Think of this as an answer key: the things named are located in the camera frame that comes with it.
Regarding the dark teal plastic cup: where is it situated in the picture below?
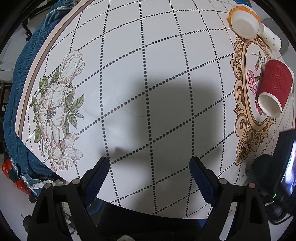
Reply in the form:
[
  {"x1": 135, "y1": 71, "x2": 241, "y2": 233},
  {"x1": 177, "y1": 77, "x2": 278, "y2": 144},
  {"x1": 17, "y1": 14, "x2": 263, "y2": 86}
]
[{"x1": 250, "y1": 154, "x2": 274, "y2": 194}]

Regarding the red paper cup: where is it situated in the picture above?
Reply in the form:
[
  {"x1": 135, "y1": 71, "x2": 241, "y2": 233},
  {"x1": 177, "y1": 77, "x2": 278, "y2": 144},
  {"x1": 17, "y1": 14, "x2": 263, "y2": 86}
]
[{"x1": 257, "y1": 59, "x2": 295, "y2": 118}]

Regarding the white diamond pattern tablecloth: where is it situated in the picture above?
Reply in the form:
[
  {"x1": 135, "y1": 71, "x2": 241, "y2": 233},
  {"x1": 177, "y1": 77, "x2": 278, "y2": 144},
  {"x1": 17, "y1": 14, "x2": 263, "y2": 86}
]
[{"x1": 13, "y1": 1, "x2": 295, "y2": 218}]

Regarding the white printed paper cup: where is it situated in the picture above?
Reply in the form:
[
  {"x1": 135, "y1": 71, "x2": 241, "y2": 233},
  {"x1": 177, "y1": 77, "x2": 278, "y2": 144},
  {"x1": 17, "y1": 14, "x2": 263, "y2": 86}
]
[{"x1": 257, "y1": 23, "x2": 281, "y2": 51}]

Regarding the blue quilted blanket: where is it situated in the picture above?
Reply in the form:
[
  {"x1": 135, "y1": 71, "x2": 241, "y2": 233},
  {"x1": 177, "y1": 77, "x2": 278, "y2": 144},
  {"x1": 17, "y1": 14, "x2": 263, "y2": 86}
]
[{"x1": 3, "y1": 1, "x2": 78, "y2": 196}]

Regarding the orange and white cup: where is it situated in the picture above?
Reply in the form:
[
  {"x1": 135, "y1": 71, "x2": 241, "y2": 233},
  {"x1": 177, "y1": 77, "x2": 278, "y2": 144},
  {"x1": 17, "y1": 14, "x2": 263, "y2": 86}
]
[{"x1": 227, "y1": 4, "x2": 260, "y2": 39}]

